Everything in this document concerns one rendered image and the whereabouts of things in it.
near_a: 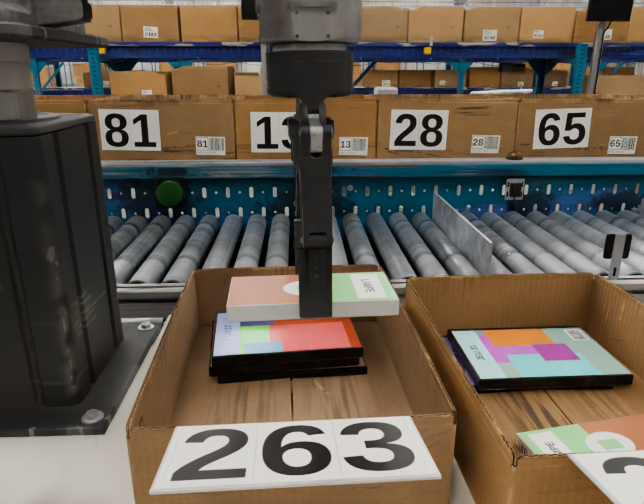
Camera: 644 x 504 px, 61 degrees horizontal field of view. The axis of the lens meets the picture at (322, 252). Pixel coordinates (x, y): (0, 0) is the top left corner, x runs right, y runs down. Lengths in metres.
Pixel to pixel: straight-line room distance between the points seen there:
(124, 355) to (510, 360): 0.51
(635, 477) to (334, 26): 0.40
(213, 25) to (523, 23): 3.21
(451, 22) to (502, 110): 4.67
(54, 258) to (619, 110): 1.52
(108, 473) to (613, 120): 1.55
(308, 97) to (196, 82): 5.44
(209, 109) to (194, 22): 4.62
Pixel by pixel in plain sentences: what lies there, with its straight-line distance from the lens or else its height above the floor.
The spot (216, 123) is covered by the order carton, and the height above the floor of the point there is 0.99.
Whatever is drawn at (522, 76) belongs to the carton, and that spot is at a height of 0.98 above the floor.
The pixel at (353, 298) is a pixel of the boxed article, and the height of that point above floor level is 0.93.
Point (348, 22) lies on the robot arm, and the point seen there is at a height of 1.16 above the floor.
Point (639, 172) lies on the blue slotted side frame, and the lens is 1.78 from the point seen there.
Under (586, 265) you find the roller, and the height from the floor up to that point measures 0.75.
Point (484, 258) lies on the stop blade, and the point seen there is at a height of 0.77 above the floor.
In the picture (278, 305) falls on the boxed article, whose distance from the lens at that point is 0.50.
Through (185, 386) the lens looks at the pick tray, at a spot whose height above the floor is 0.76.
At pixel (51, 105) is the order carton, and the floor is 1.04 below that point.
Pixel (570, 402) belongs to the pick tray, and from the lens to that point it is 0.72.
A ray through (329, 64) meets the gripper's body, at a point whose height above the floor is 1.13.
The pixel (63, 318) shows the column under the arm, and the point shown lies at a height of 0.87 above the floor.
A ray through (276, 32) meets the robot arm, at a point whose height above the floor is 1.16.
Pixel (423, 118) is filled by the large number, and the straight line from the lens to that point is 1.58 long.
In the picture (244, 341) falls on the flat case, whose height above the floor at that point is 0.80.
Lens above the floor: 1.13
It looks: 19 degrees down
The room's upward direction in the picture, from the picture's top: straight up
